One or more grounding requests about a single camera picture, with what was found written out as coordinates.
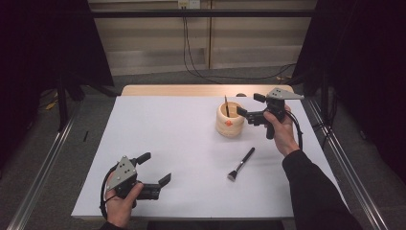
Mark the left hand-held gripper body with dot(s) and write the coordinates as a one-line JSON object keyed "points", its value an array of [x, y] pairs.
{"points": [[123, 174]]}

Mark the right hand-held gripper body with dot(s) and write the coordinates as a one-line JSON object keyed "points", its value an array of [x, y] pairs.
{"points": [[277, 103]]}

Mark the thin black orange-tipped brush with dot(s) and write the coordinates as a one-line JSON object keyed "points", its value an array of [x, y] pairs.
{"points": [[226, 107]]}

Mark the beige ribbed wooden cup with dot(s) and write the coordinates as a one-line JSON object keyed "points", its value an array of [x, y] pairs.
{"points": [[230, 129]]}

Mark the person's right hand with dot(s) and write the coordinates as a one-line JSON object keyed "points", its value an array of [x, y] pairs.
{"points": [[285, 135]]}

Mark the person's left hand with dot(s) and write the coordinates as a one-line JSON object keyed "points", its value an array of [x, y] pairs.
{"points": [[119, 211]]}

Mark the small dark round object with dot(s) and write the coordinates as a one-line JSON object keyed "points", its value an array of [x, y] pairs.
{"points": [[241, 95]]}

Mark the white table mat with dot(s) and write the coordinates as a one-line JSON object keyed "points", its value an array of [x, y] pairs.
{"points": [[191, 191]]}

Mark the black makeup brush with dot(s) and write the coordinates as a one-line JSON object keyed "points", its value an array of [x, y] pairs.
{"points": [[245, 158]]}

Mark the small black stick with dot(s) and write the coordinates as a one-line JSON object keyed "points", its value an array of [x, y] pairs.
{"points": [[85, 136]]}

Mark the light wooden table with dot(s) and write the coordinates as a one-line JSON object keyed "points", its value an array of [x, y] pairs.
{"points": [[191, 90]]}

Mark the black metal stand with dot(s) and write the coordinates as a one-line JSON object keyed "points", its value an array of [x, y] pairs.
{"points": [[62, 105]]}

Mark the black curtain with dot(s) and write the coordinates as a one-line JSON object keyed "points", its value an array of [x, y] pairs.
{"points": [[38, 48], [367, 64]]}

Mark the yellow floor object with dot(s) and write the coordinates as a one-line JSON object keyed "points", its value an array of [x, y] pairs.
{"points": [[51, 105]]}

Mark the black horizontal bar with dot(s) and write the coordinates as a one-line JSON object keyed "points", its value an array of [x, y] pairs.
{"points": [[191, 13]]}

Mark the aluminium floor rail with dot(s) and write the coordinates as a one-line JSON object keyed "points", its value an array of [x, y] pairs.
{"points": [[41, 179], [332, 140]]}

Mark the white wall outlet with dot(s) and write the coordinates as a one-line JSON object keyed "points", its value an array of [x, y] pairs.
{"points": [[189, 4]]}

